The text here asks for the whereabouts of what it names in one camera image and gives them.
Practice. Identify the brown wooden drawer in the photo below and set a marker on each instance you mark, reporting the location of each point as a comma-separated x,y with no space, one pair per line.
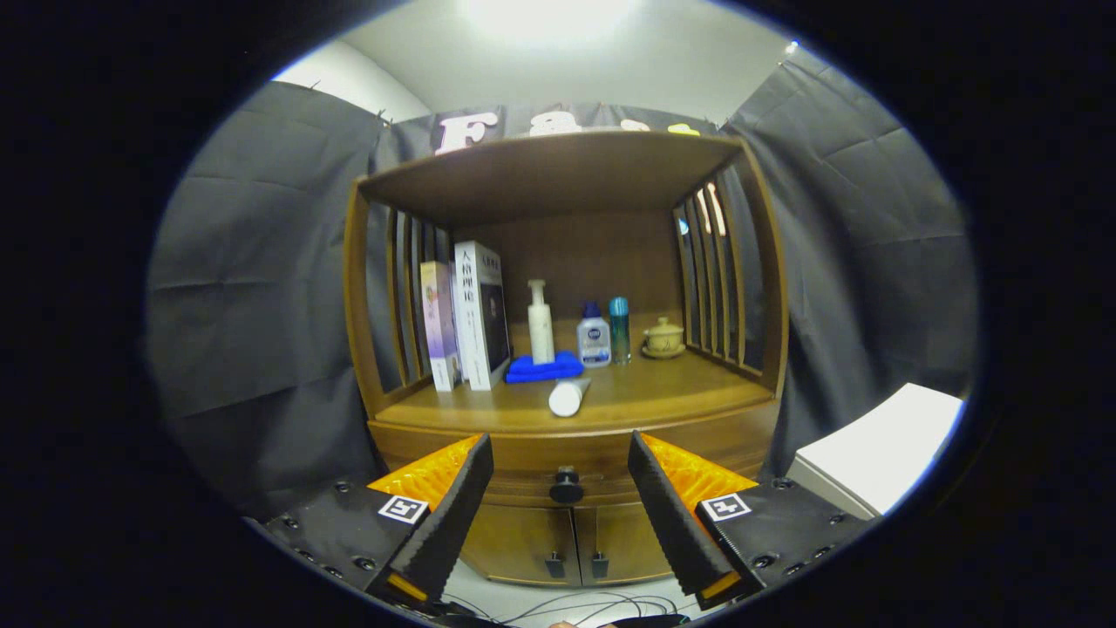
567,449

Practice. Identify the black backdrop cloth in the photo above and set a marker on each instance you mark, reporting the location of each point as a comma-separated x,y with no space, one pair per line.
261,305

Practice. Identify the ceramic lidded teacup with saucer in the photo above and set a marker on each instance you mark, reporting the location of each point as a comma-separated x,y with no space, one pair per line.
663,337

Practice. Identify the black round drawer knob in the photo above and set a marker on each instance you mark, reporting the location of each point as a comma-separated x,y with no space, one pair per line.
567,487

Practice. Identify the brown wooden cabinet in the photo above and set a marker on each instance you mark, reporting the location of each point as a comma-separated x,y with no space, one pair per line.
558,174

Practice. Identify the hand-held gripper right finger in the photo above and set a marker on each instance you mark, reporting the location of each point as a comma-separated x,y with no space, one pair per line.
663,515

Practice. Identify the purple book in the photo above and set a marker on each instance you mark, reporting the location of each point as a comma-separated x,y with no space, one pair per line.
440,327

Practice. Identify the white and green tube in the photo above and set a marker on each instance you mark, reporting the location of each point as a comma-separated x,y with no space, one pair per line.
567,398

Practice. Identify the white bottle with blue cap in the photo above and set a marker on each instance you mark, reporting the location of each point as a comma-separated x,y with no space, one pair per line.
594,340

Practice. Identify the blue folded cloth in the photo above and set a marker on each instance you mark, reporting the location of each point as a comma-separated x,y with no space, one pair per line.
542,368

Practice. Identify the wooden cabinet door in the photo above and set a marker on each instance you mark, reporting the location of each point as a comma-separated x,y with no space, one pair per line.
632,536
514,536

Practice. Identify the white book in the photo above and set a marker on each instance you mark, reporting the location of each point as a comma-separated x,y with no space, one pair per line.
481,314

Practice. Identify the brown wooden countertop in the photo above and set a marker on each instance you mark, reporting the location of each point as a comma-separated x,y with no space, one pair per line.
663,392

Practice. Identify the white pump bottle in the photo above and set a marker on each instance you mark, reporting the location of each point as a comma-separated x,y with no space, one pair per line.
540,323

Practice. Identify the teal blue bottle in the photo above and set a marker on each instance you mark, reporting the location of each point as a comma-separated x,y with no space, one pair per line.
619,331

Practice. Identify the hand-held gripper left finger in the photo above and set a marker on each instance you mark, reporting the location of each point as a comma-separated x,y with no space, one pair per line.
458,506

